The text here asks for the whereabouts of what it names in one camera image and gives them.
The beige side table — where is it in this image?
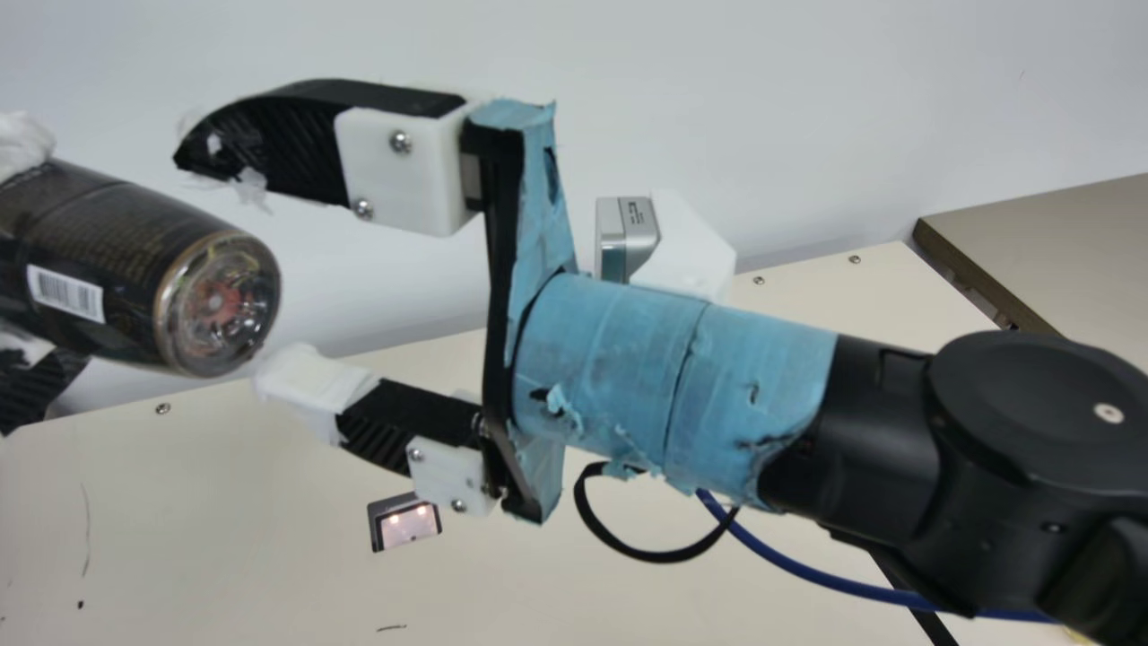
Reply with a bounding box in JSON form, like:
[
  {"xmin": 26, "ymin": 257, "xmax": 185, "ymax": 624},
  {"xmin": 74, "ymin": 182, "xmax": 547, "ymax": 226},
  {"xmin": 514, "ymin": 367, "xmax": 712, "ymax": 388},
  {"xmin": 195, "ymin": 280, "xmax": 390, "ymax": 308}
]
[{"xmin": 913, "ymin": 173, "xmax": 1148, "ymax": 373}]

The dark coffee bottle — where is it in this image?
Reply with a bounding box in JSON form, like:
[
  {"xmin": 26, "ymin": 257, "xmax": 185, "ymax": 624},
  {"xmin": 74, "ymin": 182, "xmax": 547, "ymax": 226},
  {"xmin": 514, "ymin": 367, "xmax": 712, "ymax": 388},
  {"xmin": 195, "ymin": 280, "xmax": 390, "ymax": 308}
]
[{"xmin": 0, "ymin": 160, "xmax": 282, "ymax": 378}]

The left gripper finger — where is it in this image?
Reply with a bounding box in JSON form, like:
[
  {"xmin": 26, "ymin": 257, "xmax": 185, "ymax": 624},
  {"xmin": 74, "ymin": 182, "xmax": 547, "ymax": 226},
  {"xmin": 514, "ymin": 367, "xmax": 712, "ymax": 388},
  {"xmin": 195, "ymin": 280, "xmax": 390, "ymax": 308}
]
[
  {"xmin": 0, "ymin": 323, "xmax": 91, "ymax": 438},
  {"xmin": 0, "ymin": 110, "xmax": 57, "ymax": 185}
]

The black cable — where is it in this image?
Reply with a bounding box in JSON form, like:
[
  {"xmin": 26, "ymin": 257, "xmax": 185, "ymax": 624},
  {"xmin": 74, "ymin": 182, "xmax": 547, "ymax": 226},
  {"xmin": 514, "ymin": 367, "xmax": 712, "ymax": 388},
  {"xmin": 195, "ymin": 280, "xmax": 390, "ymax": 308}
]
[{"xmin": 572, "ymin": 460, "xmax": 742, "ymax": 566}]

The black strip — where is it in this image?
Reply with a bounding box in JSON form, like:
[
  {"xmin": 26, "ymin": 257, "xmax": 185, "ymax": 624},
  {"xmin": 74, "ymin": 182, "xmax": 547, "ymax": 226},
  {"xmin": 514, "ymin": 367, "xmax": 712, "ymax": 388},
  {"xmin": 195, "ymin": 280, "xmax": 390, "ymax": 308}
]
[{"xmin": 863, "ymin": 538, "xmax": 961, "ymax": 646}]

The blue cable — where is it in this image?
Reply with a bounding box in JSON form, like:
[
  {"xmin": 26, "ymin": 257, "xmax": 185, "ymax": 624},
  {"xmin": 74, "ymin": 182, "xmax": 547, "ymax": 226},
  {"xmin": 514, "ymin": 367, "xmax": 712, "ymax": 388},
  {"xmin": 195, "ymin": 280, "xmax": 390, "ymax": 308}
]
[{"xmin": 695, "ymin": 489, "xmax": 1068, "ymax": 626}]

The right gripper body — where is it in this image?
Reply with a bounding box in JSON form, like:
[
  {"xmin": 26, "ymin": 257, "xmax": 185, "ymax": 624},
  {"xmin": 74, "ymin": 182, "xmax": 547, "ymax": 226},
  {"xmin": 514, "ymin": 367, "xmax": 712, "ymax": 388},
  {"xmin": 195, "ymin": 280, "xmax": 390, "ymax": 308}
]
[{"xmin": 462, "ymin": 99, "xmax": 839, "ymax": 526}]

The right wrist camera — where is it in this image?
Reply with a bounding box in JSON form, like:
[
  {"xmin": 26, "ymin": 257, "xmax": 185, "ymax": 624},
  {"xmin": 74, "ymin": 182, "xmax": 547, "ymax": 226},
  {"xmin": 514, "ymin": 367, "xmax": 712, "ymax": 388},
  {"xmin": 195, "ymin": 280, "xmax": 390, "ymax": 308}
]
[{"xmin": 595, "ymin": 188, "xmax": 738, "ymax": 304}]

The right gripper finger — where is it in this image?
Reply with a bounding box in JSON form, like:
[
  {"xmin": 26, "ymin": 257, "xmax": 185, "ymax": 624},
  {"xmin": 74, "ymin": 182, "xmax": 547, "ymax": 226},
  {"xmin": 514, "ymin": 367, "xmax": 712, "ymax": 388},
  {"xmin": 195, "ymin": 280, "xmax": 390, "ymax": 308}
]
[
  {"xmin": 254, "ymin": 344, "xmax": 503, "ymax": 519},
  {"xmin": 173, "ymin": 79, "xmax": 492, "ymax": 239}
]

